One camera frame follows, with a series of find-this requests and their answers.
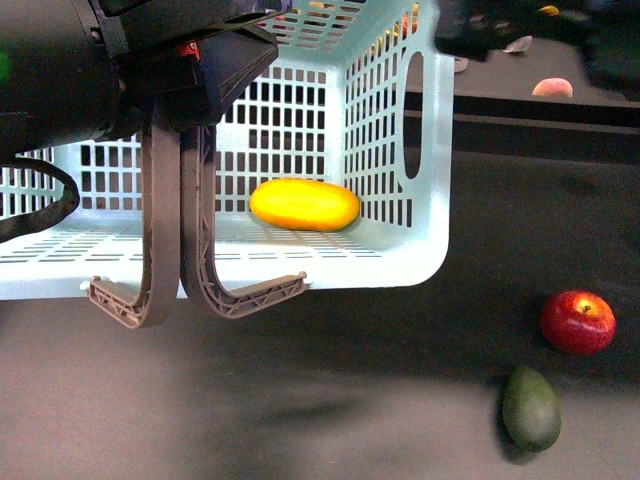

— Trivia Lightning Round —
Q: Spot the dark green avocado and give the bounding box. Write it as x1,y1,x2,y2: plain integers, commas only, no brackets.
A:
501,365,562,452

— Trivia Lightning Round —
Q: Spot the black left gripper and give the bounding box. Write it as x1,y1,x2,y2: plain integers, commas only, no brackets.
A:
91,1,293,131

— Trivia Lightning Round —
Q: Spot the light blue plastic basket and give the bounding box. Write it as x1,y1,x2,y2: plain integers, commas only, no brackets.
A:
1,1,454,300

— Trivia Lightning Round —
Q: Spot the red apple on table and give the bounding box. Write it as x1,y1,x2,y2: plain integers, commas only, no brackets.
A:
540,290,617,355

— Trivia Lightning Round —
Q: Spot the yellow mango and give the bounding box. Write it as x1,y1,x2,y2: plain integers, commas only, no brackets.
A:
249,178,360,232

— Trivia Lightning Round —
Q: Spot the lone yellow star fruit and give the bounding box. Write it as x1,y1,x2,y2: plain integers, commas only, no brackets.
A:
538,5,560,17

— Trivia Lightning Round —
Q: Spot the black sleeved cable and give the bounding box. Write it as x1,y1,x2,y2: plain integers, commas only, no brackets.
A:
0,155,81,245

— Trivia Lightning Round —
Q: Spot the pale peach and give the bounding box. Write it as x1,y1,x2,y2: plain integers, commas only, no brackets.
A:
531,77,574,98

